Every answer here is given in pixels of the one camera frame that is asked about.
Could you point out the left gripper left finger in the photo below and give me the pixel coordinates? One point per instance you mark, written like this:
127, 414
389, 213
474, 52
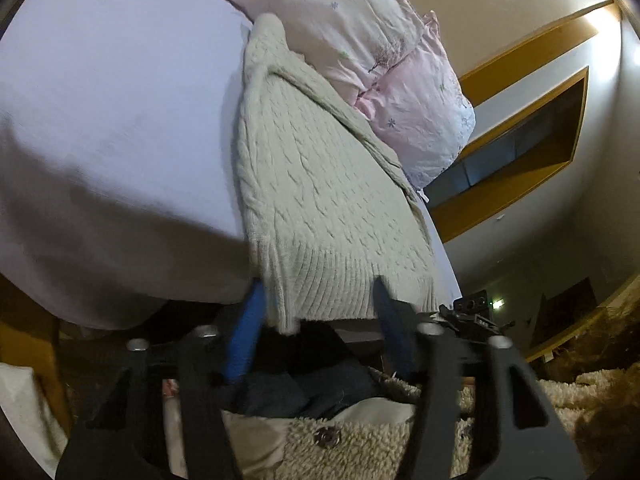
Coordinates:
125, 436

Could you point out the beige cable knit sweater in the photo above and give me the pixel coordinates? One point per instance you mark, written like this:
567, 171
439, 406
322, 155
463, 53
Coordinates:
325, 204

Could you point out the cream fleece jacket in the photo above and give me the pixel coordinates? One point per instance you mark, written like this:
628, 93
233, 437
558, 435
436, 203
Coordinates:
599, 410

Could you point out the pink floral pillow with tree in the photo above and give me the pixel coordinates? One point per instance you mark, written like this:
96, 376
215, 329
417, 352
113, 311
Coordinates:
418, 108

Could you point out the lavender bed sheet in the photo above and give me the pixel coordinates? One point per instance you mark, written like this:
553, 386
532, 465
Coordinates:
118, 144

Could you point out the pink floral pillow right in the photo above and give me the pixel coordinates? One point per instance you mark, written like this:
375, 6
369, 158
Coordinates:
351, 43

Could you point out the wooden bed frame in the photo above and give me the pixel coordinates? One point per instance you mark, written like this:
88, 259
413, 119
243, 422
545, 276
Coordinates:
29, 335

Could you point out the wooden framed wall niche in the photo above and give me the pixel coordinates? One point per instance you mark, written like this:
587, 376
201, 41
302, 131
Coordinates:
542, 109

